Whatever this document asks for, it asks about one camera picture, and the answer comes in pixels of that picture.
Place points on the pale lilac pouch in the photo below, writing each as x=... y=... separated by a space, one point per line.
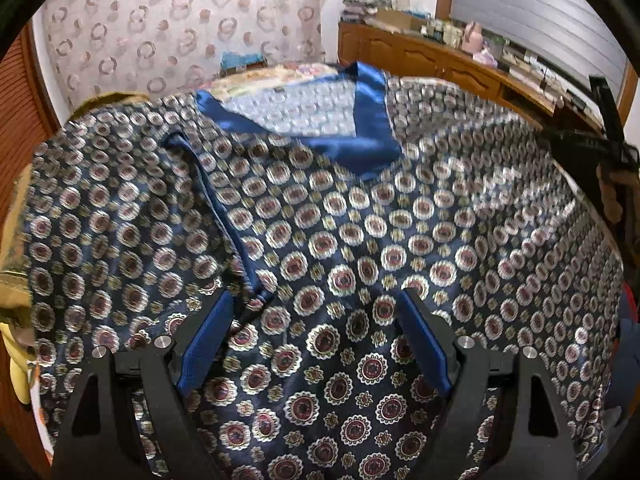
x=485 y=56

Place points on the rose floral blanket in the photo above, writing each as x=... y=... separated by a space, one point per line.
x=250 y=82

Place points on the row of flat boxes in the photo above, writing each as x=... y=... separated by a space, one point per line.
x=540 y=72

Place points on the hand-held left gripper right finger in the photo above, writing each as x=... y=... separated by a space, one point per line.
x=425 y=345

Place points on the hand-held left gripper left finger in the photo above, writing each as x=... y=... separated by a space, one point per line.
x=202 y=345

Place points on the grey window blinds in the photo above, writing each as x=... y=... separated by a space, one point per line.
x=530 y=5

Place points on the wooden ribbed headboard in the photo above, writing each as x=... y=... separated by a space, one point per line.
x=20 y=110

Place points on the wooden cabinet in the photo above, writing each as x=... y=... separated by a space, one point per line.
x=425 y=55

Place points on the dark blue cloth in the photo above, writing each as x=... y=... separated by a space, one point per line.
x=629 y=340

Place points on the cluster of small bottles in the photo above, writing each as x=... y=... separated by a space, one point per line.
x=442 y=30

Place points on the person's right hand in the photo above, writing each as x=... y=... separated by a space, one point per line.
x=614 y=195

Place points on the cardboard box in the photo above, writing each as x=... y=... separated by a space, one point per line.
x=397 y=20

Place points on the navy medallion print garment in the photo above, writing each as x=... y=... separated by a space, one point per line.
x=325 y=240

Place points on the yellow cloth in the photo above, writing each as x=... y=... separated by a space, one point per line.
x=17 y=365

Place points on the stack of folded cloths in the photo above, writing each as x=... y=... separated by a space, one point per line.
x=360 y=9

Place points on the blue box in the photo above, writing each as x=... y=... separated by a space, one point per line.
x=242 y=61

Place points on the pink rabbit figure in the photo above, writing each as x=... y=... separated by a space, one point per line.
x=472 y=37

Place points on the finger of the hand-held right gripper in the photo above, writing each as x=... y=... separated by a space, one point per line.
x=580 y=141
x=607 y=105

